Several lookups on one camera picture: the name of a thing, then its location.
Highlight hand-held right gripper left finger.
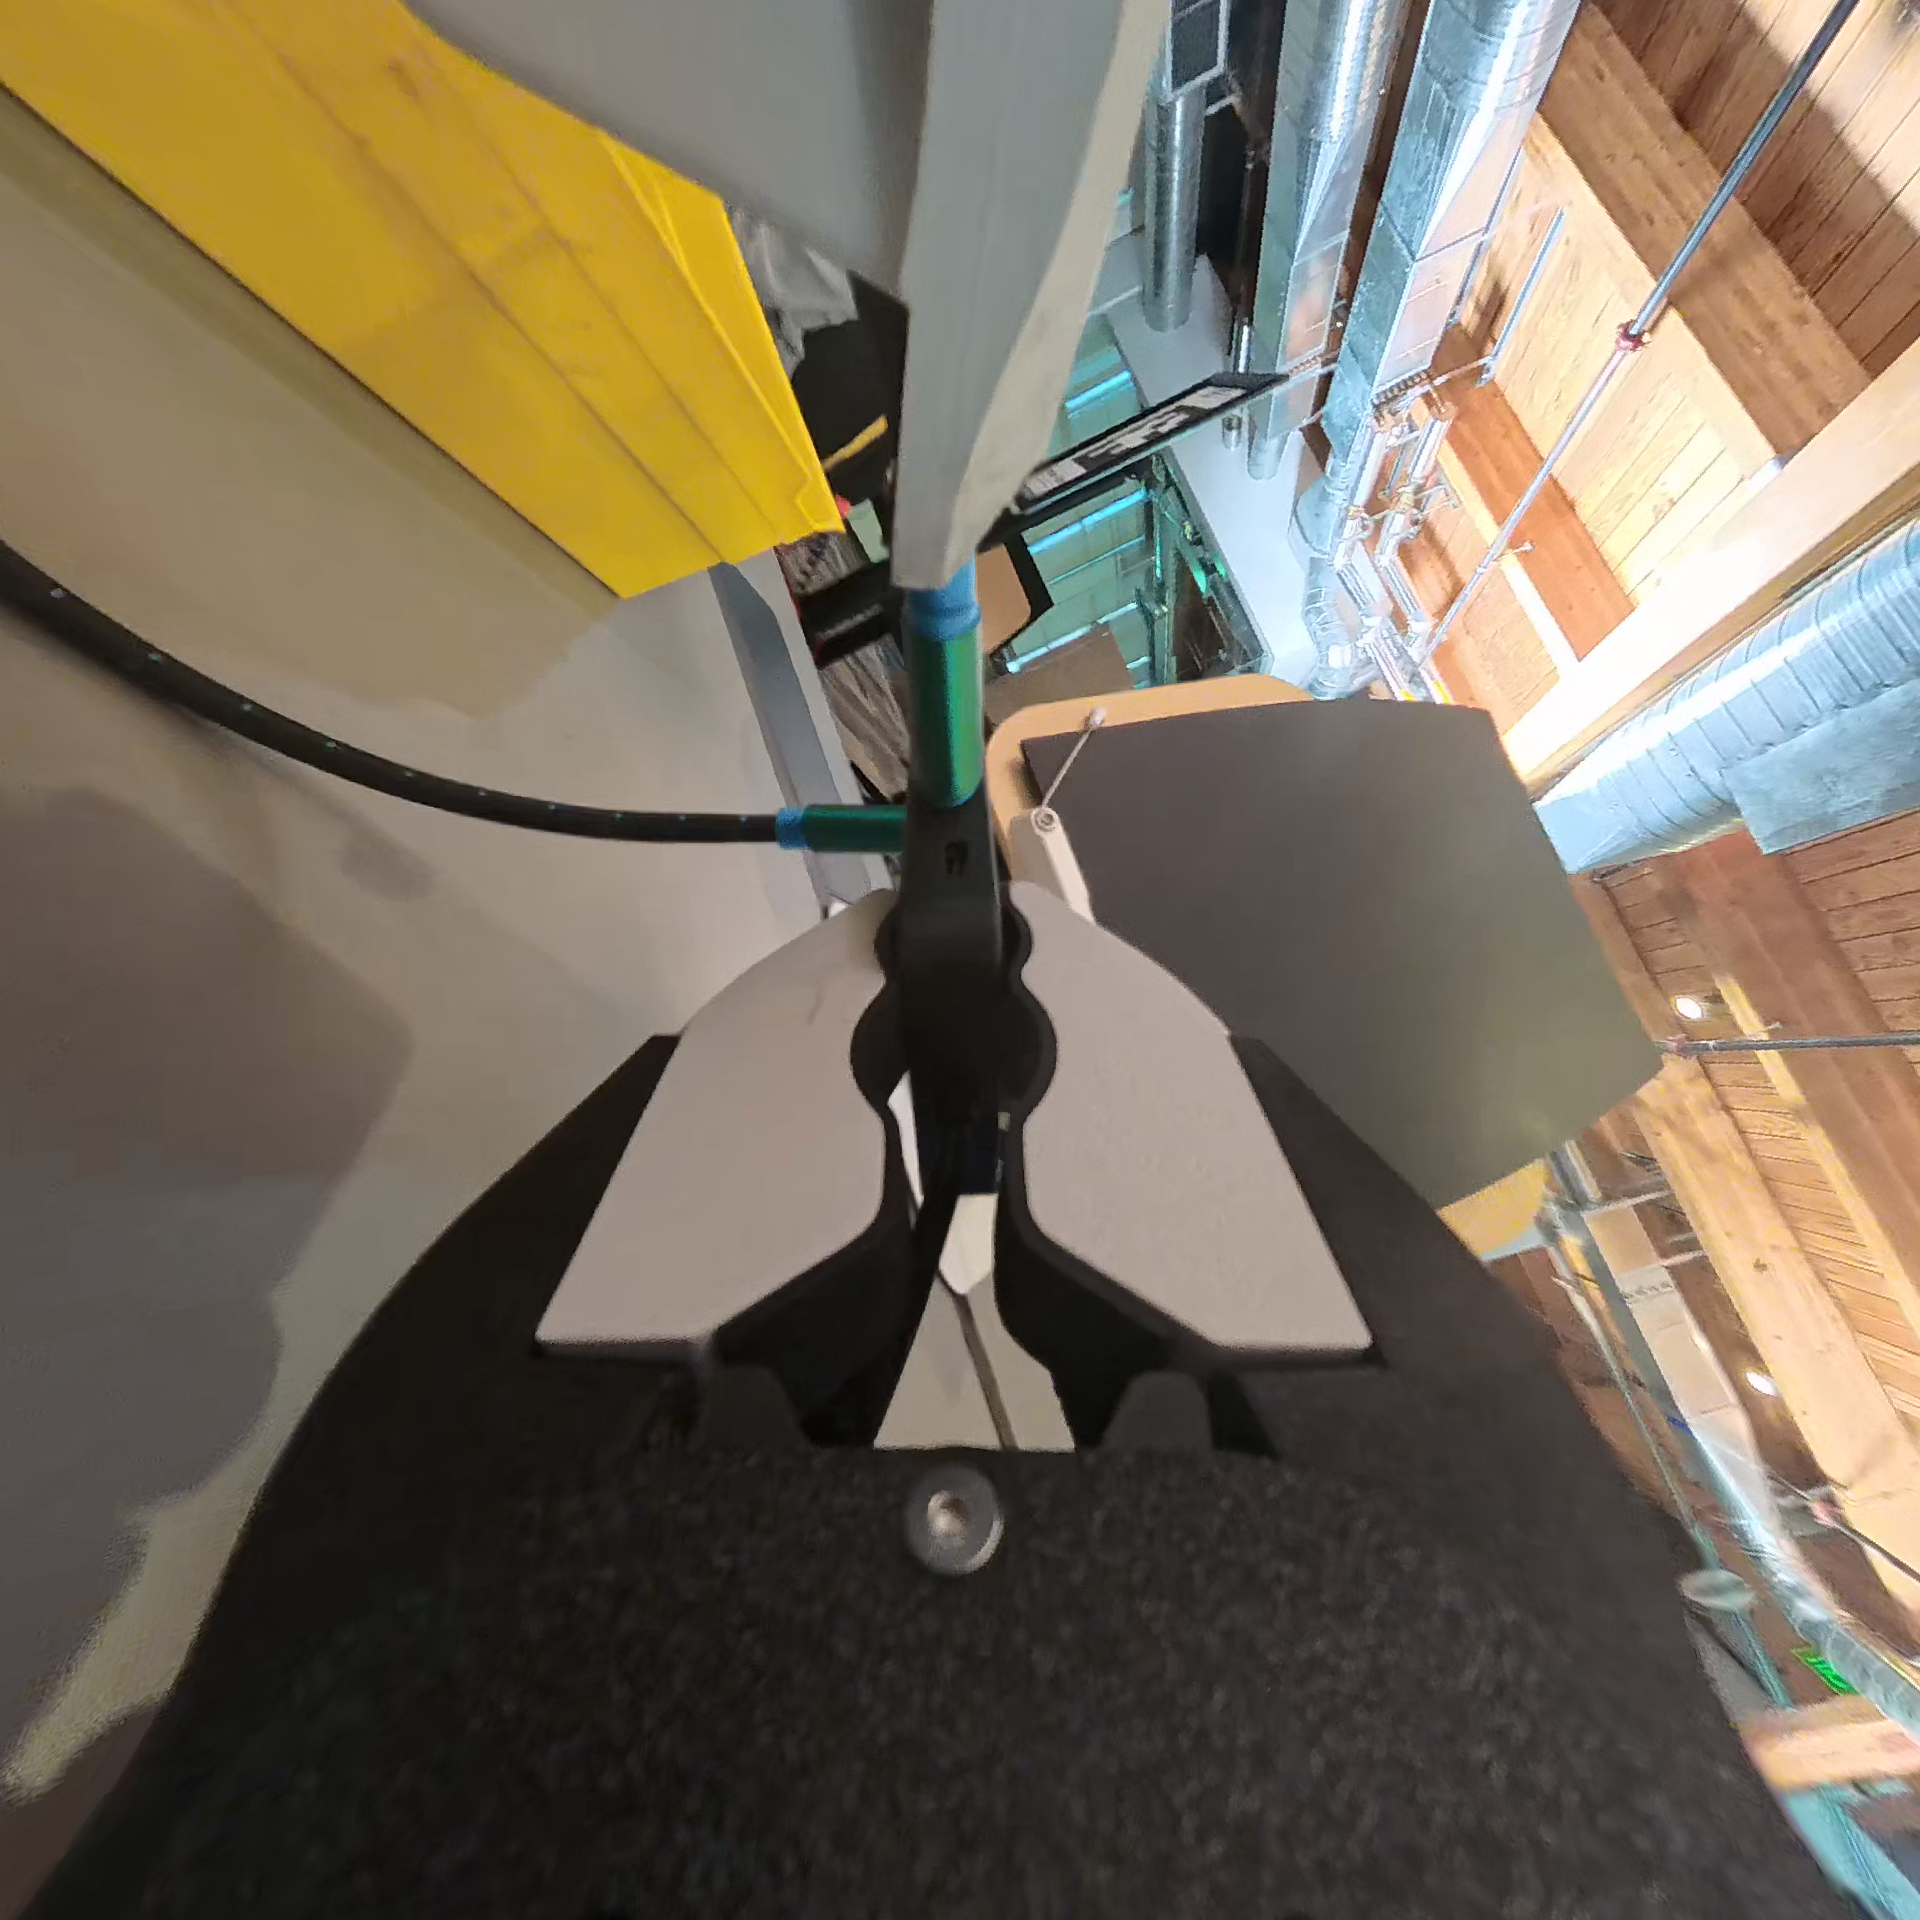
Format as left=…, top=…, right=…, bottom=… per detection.
left=533, top=892, right=919, bottom=1369

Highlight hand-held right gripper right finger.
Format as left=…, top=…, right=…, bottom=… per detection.
left=994, top=882, right=1373, bottom=1365

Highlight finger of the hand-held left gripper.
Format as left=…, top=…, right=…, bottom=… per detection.
left=402, top=0, right=940, bottom=590
left=895, top=0, right=1175, bottom=590

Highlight black adapter hub thin cable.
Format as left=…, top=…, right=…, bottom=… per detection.
left=881, top=802, right=1040, bottom=1326

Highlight yellow plastic bin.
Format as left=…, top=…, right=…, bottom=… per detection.
left=0, top=0, right=846, bottom=602

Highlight braided black cable green plugs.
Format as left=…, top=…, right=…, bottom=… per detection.
left=0, top=543, right=912, bottom=861
left=900, top=576, right=989, bottom=821

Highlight black board wooden rim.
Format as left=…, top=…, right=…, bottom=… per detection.
left=982, top=675, right=1669, bottom=1266

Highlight black printed tag strip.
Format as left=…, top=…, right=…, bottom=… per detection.
left=1007, top=370, right=1296, bottom=523

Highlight white clip bar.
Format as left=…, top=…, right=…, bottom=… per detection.
left=1004, top=807, right=1100, bottom=928

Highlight cardboard box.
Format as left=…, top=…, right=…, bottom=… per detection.
left=1007, top=622, right=1145, bottom=708

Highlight silver ventilation duct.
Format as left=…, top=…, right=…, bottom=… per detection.
left=1531, top=517, right=1920, bottom=877
left=1294, top=0, right=1588, bottom=703
left=1243, top=0, right=1421, bottom=448

